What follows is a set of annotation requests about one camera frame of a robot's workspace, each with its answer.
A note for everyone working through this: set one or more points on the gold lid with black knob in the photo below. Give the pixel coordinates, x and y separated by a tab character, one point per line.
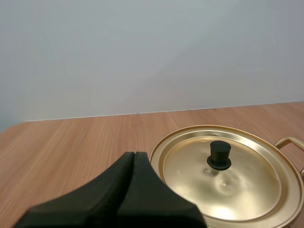
240	183

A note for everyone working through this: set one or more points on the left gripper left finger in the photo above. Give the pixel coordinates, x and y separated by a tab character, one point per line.
95	197

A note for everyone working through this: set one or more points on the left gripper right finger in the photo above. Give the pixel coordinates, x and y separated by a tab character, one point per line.
152	202

